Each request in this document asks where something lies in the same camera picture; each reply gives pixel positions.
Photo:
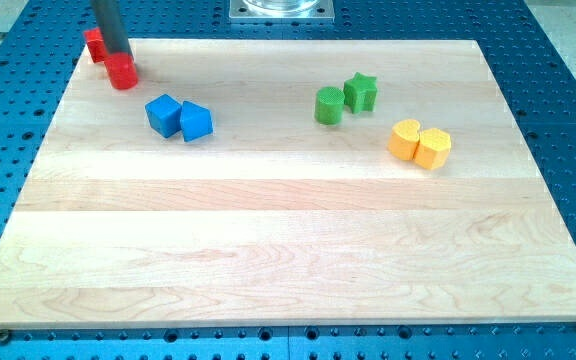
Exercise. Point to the red star block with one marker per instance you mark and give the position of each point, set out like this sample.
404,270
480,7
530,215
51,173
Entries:
95,44

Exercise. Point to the green star block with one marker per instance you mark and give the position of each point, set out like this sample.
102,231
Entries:
360,93

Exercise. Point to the blue cube block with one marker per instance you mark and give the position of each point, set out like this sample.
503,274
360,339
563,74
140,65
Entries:
163,114

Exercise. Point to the light wooden board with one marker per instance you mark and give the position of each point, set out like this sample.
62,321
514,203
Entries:
275,219

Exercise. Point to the green cylinder block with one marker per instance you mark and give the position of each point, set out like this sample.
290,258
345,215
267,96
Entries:
329,104

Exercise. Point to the blue triangular prism block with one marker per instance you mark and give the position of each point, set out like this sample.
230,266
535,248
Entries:
195,121

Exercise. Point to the yellow heart block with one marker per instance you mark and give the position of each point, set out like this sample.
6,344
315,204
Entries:
404,139

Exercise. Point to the yellow hexagon block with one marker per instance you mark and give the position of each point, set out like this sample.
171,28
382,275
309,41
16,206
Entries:
433,148

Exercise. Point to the red cylindrical pusher tip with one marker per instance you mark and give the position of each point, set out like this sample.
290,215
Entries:
121,70

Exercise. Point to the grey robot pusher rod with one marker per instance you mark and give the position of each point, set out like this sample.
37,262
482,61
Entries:
110,23

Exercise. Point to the blue perforated metal plate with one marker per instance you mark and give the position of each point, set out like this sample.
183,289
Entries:
42,42

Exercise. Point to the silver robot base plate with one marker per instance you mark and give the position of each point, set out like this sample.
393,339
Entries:
280,11

